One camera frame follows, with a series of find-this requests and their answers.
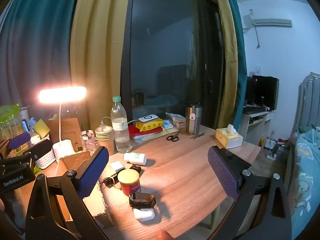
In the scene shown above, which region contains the clear plastic water bottle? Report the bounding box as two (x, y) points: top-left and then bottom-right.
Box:
(111, 96), (132, 154)

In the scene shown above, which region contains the cardboard box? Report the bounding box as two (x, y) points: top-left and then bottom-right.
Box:
(47, 151), (108, 228)

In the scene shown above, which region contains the black computer monitor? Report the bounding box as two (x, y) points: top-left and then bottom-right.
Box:
(246, 75), (280, 111)

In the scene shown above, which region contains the cream paper envelope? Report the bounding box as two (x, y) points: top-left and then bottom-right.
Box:
(135, 129), (180, 143)

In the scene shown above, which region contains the white charger block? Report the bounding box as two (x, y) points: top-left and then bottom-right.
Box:
(110, 161), (125, 172)

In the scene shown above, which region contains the teal curtain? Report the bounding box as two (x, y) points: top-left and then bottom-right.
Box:
(222, 0), (247, 130)
(0, 0), (84, 120)

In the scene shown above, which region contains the white earbuds case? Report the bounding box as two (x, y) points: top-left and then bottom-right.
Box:
(133, 208), (155, 222)

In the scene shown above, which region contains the white air conditioner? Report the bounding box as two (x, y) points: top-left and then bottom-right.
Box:
(244, 15), (293, 33)

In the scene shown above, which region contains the yellow curtain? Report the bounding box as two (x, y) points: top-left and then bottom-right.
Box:
(69, 0), (137, 133)
(211, 0), (238, 130)

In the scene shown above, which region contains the red book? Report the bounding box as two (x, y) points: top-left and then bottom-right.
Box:
(128, 125), (163, 140)

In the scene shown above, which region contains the white power bank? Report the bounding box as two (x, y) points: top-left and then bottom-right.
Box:
(138, 114), (159, 123)

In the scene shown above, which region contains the white pill bottle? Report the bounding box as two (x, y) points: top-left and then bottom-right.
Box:
(124, 152), (147, 165)

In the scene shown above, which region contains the dark glass sliding door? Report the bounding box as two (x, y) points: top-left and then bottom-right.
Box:
(120, 0), (224, 130)

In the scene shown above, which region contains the clear glass with stickers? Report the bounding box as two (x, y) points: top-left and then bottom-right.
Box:
(80, 130), (99, 152)

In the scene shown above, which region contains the grey padded headboard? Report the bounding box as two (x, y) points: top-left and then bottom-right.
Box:
(298, 71), (320, 135)

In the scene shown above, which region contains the printed blue blanket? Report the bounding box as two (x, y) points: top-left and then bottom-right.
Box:
(289, 127), (320, 240)

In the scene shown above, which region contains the white desk lamp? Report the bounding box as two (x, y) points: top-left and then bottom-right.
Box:
(39, 86), (87, 161)

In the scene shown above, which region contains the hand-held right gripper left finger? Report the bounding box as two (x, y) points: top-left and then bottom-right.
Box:
(25, 145), (110, 240)

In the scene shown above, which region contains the yellow green sponge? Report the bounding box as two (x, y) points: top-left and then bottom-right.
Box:
(33, 119), (50, 137)

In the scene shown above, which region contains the brown leather wristwatch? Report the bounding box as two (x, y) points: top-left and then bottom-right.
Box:
(129, 192), (157, 210)

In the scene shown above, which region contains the yellow tissue box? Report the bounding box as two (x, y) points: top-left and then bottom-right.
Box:
(215, 124), (244, 149)

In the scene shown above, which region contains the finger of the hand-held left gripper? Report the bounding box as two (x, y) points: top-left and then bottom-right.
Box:
(7, 131), (32, 150)
(22, 139), (53, 167)

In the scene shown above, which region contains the brown lamp packaging carton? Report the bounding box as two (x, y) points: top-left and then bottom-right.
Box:
(47, 117), (83, 153)

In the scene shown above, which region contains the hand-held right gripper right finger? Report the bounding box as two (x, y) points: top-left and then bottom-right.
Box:
(207, 145), (293, 240)

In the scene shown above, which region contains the green tissue pack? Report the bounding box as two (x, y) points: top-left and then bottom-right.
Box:
(0, 103), (29, 155)

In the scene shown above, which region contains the stack of brown paper cups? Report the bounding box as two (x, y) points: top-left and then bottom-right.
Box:
(95, 126), (115, 155)

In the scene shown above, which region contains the light wooden computer desk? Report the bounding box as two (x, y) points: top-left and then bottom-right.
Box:
(242, 107), (273, 146)

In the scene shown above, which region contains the white paper box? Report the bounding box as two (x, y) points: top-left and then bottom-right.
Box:
(166, 113), (186, 122)

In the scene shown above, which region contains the steel tumbler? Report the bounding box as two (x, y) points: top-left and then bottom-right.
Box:
(185, 102), (202, 135)

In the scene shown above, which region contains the red can with yellow lid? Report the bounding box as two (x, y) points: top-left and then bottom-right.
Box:
(117, 169), (141, 196)

